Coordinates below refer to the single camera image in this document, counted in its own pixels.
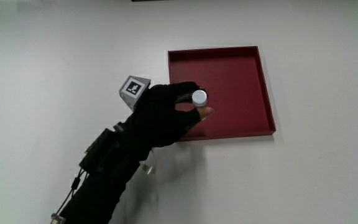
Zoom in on silver cable connector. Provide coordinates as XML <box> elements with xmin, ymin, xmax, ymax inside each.
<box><xmin>50</xmin><ymin>212</ymin><xmax>67</xmax><ymax>224</ymax></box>

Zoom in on person's left forearm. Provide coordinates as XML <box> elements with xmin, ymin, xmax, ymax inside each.
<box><xmin>59</xmin><ymin>123</ymin><xmax>152</xmax><ymax>224</ymax></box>

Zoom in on black wrist sensor box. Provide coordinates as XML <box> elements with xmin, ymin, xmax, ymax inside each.
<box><xmin>79</xmin><ymin>123</ymin><xmax>124</xmax><ymax>175</ymax></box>

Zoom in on clear plastic piece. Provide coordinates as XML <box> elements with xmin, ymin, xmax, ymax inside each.
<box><xmin>139</xmin><ymin>149</ymin><xmax>158</xmax><ymax>175</ymax></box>

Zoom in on dark red square tray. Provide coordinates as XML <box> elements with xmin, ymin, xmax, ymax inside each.
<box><xmin>167</xmin><ymin>45</ymin><xmax>277</xmax><ymax>142</ymax></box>

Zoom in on black sensor cable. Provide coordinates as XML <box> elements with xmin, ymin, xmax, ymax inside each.
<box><xmin>54</xmin><ymin>167</ymin><xmax>85</xmax><ymax>217</ymax></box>

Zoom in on person's left hand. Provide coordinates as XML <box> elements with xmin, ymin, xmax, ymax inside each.
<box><xmin>119</xmin><ymin>75</ymin><xmax>215</xmax><ymax>156</ymax></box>

